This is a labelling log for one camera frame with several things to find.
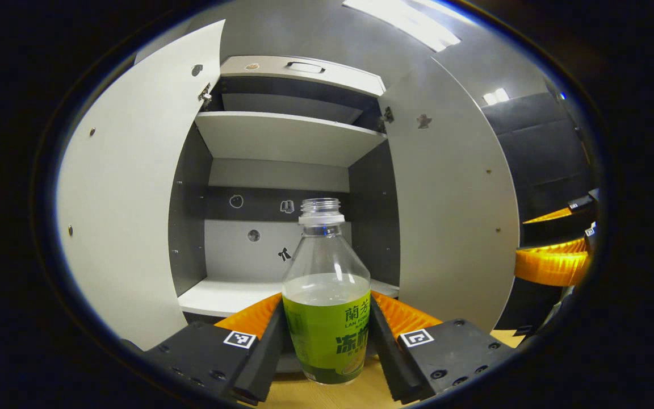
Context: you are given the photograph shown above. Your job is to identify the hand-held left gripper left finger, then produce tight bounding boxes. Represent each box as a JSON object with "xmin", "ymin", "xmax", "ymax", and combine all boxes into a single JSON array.
[{"xmin": 145, "ymin": 293, "xmax": 289, "ymax": 407}]

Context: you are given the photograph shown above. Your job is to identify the clear bottle with green label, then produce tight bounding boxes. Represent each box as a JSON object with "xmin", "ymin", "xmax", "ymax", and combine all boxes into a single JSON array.
[{"xmin": 281, "ymin": 198, "xmax": 372, "ymax": 386}]

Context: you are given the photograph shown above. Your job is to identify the grey cabinet drawer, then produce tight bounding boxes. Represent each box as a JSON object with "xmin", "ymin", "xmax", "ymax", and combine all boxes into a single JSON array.
[{"xmin": 219, "ymin": 55, "xmax": 387, "ymax": 97}]

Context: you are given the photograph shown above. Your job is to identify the white cabinet shelf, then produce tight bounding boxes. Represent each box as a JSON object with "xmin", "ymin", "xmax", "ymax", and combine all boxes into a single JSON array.
[{"xmin": 194, "ymin": 111, "xmax": 388, "ymax": 168}]

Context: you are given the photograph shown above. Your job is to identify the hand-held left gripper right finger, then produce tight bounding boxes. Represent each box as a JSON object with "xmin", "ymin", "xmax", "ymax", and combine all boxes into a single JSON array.
[{"xmin": 368, "ymin": 291, "xmax": 516, "ymax": 405}]

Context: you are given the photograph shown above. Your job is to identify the grey cabinet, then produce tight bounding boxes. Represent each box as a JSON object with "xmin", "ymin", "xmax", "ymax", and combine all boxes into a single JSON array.
[{"xmin": 168, "ymin": 54, "xmax": 401, "ymax": 319}]

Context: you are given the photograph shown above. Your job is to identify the grey cabinet door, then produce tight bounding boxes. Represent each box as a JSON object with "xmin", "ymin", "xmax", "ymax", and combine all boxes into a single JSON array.
[
  {"xmin": 376, "ymin": 57, "xmax": 521, "ymax": 333},
  {"xmin": 56, "ymin": 20, "xmax": 227, "ymax": 351}
]

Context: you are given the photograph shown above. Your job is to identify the long ceiling light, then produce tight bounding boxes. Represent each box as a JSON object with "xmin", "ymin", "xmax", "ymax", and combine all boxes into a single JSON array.
[{"xmin": 342, "ymin": 0, "xmax": 462, "ymax": 53}]

